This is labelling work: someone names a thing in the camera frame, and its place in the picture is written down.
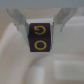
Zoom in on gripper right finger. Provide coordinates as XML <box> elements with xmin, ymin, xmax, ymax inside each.
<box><xmin>50</xmin><ymin>7</ymin><xmax>76</xmax><ymax>42</ymax></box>

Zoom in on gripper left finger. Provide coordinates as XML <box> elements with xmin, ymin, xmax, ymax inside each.
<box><xmin>5</xmin><ymin>7</ymin><xmax>30</xmax><ymax>39</ymax></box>

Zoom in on white plastic box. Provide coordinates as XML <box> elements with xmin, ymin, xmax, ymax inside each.
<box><xmin>0</xmin><ymin>20</ymin><xmax>84</xmax><ymax>84</ymax></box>

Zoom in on purple block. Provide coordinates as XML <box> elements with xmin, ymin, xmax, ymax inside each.
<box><xmin>27</xmin><ymin>22</ymin><xmax>53</xmax><ymax>54</ymax></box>

